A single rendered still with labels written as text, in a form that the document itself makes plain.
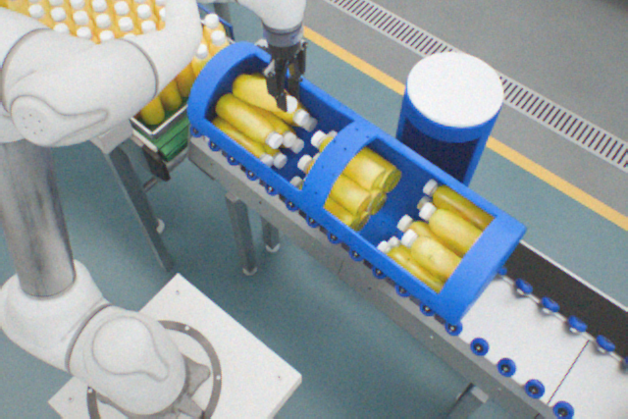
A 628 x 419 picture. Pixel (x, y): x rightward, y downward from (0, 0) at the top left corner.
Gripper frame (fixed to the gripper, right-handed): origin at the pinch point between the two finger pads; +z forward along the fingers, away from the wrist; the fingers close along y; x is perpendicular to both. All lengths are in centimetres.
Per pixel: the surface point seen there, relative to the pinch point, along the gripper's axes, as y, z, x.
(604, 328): 59, 111, -101
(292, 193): -14.5, 13.6, -13.9
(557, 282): 64, 111, -78
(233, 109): -6.9, 10.2, 13.7
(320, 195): -12.8, 8.6, -21.4
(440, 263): -8, 11, -53
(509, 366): -11, 28, -78
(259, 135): -7.8, 11.8, 3.5
